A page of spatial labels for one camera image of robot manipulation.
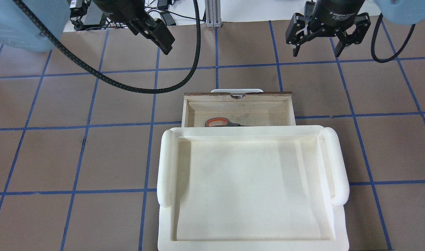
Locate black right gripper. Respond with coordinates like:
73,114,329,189
285,0,371,58

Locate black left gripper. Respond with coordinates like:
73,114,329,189
93,0,175,55

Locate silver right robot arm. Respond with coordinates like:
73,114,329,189
285,0,425,63

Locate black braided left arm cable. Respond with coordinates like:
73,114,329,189
12,0,202,94

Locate white drawer handle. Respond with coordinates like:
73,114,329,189
211,89,264,95

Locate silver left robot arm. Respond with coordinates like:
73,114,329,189
0,0,175,54

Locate brown wooden drawer box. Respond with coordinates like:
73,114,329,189
181,90,296,127

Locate aluminium frame post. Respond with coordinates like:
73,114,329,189
204,0,223,28

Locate white foam tray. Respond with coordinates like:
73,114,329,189
157,125,350,251

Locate black power adapter brick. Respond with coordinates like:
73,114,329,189
83,3,107,29

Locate orange grey handled scissors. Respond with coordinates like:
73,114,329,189
204,117,247,128

